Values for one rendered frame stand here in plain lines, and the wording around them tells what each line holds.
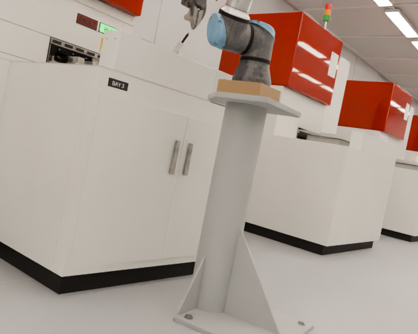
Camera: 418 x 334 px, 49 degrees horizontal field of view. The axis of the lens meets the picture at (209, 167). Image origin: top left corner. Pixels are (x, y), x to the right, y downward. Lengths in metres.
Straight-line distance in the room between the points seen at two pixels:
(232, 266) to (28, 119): 0.98
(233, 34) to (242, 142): 0.39
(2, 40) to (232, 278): 1.35
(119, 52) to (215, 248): 0.78
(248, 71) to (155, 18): 3.05
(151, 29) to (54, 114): 2.97
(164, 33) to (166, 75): 2.95
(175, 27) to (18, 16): 2.88
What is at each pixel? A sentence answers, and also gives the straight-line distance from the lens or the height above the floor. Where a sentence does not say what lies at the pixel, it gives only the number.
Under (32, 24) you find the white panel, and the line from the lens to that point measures 2.21.
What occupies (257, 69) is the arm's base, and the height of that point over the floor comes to 0.93.
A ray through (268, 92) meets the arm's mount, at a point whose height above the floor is 0.86.
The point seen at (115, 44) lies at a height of 0.91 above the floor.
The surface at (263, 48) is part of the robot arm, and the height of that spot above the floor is 1.01.
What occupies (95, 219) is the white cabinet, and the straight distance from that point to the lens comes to 1.69.
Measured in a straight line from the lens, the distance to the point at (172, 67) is 1.85.
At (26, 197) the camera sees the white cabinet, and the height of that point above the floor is 0.30.
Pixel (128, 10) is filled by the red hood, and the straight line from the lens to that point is 2.46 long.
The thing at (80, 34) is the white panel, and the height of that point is 1.03.
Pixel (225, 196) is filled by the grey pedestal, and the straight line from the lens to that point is 1.68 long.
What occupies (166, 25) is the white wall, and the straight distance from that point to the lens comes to 4.79.
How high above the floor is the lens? 0.61
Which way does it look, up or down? 2 degrees down
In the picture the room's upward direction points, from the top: 11 degrees clockwise
